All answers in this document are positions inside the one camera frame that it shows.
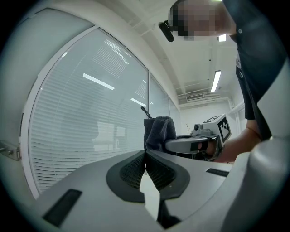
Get ceiling air vent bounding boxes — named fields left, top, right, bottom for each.
left=185, top=92, right=205, bottom=102

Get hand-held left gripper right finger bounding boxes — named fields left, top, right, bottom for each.
left=145, top=149, right=245, bottom=232

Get person's black shirt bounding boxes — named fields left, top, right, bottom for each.
left=223, top=0, right=288, bottom=141

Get person's right hand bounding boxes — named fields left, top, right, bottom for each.
left=197, top=139, right=220, bottom=161

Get person's head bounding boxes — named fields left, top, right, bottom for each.
left=169, top=0, right=237, bottom=41

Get metal door handle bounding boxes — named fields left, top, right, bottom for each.
left=0, top=140, right=22, bottom=161

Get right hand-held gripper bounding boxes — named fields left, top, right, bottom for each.
left=164, top=114, right=232, bottom=162

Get person's right forearm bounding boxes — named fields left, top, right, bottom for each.
left=215, top=128, right=261, bottom=163

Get dark grey cloth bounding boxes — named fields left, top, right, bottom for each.
left=140, top=106, right=177, bottom=152

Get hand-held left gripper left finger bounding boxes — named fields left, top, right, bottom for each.
left=29, top=149, right=164, bottom=232

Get white window blinds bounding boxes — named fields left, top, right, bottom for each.
left=28, top=28, right=182, bottom=200

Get black head-worn camera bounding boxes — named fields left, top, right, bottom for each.
left=158, top=19, right=175, bottom=43

